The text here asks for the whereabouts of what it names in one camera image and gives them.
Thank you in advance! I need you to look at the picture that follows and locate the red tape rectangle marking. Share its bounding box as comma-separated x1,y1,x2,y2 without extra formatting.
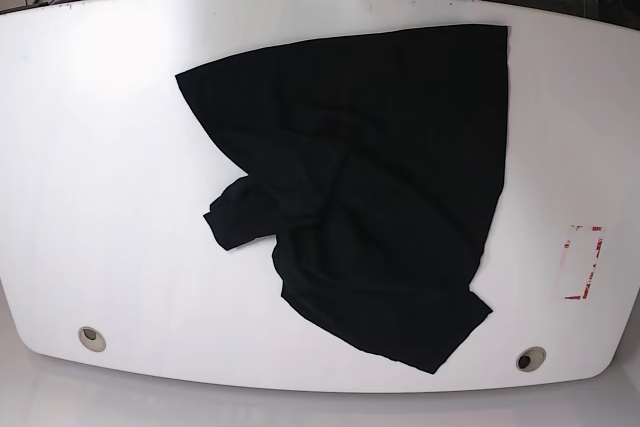
558,225,604,300

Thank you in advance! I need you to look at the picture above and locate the black t-shirt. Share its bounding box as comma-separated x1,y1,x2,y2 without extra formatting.
176,24,509,374

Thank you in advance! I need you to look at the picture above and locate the left table cable grommet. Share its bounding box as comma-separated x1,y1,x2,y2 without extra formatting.
78,327,106,353

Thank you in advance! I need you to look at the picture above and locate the table cable grommet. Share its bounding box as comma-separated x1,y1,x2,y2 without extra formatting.
516,346,546,373
78,327,106,353

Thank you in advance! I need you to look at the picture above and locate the right table cable grommet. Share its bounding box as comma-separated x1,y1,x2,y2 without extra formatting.
516,346,546,373

